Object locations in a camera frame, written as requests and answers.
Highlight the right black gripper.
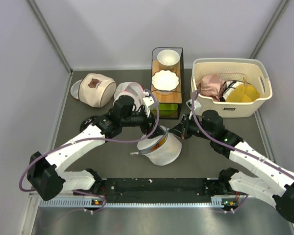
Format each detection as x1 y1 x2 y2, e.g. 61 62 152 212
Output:
169 113 214 141

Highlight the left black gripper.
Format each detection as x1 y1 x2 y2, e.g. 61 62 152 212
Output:
121 107 165 138

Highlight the yellow orange bra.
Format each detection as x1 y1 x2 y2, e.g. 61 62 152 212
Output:
151 137 166 151

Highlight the white mesh laundry bag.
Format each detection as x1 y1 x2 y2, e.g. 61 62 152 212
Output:
130 127 182 166

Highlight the black wire wooden rack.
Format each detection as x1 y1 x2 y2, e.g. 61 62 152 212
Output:
150 47 184 119

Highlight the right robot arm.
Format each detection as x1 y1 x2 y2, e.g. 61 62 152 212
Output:
170 110 294 224

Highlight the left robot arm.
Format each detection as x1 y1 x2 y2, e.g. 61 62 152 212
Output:
26 95 165 201

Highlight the pink-trimmed mesh laundry bag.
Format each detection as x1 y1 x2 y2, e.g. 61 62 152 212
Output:
114 82 145 106

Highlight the cream plastic laundry basket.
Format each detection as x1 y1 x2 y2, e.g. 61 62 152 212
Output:
191 58 272 118

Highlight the white scalloped plate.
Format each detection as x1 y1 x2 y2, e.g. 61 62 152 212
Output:
151 70 180 93

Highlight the pink garment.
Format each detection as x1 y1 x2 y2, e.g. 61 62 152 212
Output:
198 74 225 102

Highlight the black white striped garment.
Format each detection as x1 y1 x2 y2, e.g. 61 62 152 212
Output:
220 80 244 102

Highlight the white round bowl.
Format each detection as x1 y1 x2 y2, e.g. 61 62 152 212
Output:
157 49 180 70

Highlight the yellow garment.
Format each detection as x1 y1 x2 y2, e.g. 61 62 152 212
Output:
225 84 260 103

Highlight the beige bear cap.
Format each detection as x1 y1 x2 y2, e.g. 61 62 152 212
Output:
70 73 117 108

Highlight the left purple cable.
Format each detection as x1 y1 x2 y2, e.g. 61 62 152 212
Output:
19 88 160 213

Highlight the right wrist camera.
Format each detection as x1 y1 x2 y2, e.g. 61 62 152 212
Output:
186 99 202 119

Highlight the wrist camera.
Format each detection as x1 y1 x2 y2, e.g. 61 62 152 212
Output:
143 96 158 116
186 99 202 119

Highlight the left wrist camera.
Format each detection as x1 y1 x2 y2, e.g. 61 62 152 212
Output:
143 96 158 116

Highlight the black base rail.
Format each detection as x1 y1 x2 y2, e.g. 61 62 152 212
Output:
101 178 223 196

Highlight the slotted cable duct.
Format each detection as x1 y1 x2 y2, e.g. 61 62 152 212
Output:
39 197 238 208

